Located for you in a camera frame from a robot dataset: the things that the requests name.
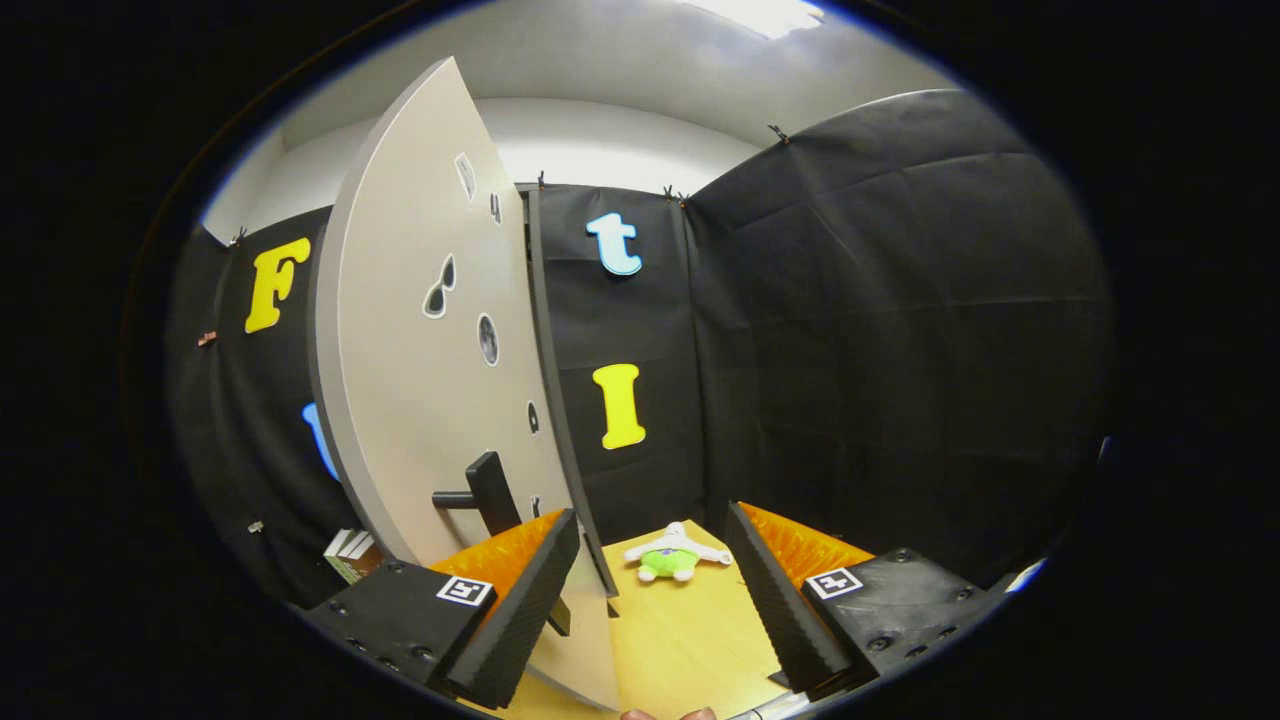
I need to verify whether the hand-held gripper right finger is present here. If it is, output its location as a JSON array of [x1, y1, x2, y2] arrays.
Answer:
[[725, 501, 1006, 696]]

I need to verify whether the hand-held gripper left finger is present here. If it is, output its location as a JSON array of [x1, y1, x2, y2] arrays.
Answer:
[[298, 508, 582, 711]]

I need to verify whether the black door handle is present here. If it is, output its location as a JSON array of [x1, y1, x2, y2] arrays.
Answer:
[[432, 450, 572, 638]]

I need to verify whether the beige cabinet door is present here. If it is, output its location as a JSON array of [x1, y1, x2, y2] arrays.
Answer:
[[307, 57, 623, 716]]

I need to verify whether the green white plush toy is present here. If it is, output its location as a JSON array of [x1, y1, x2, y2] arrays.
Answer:
[[622, 520, 734, 584]]

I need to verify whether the green hardcover book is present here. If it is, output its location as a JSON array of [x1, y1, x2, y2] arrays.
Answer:
[[323, 528, 373, 584]]

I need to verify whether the dark grey cabinet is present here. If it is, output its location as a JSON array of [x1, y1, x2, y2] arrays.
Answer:
[[514, 184, 622, 601]]

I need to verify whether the ceiling light panel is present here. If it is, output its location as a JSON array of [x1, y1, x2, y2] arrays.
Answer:
[[680, 0, 826, 39]]

